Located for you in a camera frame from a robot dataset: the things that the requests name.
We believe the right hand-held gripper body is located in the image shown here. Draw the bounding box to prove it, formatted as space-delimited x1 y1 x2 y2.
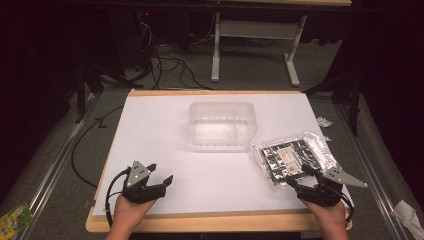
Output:
295 166 369 208

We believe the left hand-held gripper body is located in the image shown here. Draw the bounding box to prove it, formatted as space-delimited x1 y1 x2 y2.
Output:
121 160 167 205

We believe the clear bag with black packets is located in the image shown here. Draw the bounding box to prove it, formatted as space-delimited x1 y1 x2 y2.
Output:
250 130 341 191

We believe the person's right hand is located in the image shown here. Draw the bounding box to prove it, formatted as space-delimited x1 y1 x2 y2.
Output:
301 198 351 240

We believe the person's left hand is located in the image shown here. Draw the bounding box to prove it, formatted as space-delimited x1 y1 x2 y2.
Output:
105 194 158 240

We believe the white sheet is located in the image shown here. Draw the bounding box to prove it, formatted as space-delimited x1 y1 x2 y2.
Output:
92 92 355 218

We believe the wooden table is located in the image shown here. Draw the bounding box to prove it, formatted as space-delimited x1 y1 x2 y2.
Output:
85 88 355 234

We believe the black stand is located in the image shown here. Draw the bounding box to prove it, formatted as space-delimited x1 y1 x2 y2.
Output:
73 58 105 125
303 64 364 137

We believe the clear plastic container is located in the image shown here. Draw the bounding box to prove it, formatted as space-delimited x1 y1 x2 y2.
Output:
187 101 257 148

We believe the white crumpled cloth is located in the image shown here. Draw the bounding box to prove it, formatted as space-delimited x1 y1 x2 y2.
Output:
392 199 424 240

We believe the green printed packet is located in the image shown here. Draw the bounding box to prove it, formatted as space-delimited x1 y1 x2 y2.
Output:
0 201 36 240

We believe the black computer tower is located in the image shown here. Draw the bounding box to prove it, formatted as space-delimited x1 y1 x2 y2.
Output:
109 8 154 74

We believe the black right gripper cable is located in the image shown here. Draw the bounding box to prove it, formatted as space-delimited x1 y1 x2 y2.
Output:
339 191 355 228

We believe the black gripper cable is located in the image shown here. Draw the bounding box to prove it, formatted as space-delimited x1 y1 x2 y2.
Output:
104 166 132 230
339 191 355 228

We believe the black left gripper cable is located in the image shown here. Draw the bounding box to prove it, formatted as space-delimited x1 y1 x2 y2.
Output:
104 166 132 230

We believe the metal floor rail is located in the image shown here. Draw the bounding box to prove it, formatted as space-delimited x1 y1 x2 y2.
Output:
13 94 103 240
333 101 413 240

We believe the black floor cable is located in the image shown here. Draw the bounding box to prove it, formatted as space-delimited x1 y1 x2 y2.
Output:
70 105 125 190

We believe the tangle of black cables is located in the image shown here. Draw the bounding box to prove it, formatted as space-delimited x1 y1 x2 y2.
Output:
145 42 214 91

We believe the white frame desk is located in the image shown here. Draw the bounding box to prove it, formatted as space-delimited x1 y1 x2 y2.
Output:
210 0 353 88

